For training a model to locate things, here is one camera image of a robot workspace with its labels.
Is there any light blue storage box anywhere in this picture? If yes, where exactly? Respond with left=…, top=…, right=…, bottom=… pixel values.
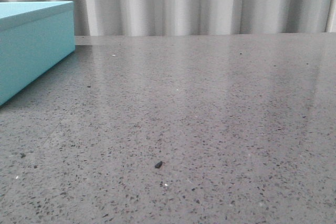
left=1, top=1, right=75, bottom=104

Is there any small black debris chip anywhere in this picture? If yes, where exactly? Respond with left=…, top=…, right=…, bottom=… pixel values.
left=154, top=161, right=163, bottom=168

